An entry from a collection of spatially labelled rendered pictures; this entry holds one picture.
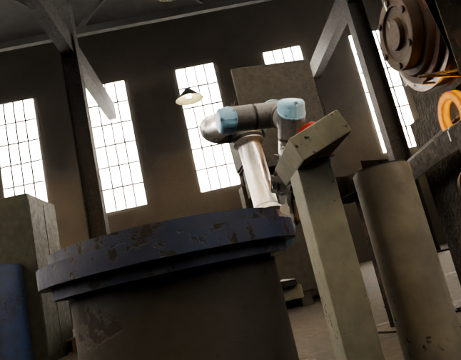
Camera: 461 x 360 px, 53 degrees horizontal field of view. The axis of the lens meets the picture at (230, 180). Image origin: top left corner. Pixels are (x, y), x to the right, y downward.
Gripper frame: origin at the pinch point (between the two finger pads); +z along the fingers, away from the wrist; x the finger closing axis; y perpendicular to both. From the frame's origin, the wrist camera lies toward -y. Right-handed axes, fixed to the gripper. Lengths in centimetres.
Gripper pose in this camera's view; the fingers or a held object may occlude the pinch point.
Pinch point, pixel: (298, 221)
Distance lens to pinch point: 137.2
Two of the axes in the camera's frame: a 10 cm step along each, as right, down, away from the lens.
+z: 0.6, 9.4, 3.3
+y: -7.4, -1.8, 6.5
